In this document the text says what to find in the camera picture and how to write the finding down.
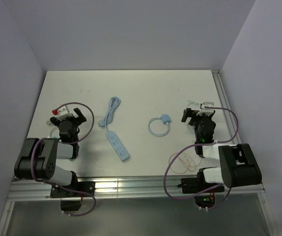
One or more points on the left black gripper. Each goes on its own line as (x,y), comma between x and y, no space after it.
(78,120)

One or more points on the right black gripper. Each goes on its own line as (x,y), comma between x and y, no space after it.
(189,112)

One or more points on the blue charger plug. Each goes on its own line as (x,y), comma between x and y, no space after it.
(165,119)

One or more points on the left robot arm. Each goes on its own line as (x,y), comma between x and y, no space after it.
(37,159)

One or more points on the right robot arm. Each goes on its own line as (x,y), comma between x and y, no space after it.
(238,166)

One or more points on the blue power strip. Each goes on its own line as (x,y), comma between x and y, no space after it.
(117,146)

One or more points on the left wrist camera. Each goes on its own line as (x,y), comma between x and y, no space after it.
(63,113)

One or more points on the right side aluminium rail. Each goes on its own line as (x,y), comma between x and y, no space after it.
(229,117)

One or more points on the aluminium rail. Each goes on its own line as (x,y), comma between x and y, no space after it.
(114,188)
(229,117)

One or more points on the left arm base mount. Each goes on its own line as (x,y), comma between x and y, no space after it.
(72,200)

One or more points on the front aluminium rail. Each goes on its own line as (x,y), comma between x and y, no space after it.
(114,188)

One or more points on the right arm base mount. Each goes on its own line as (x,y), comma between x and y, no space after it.
(194,185)

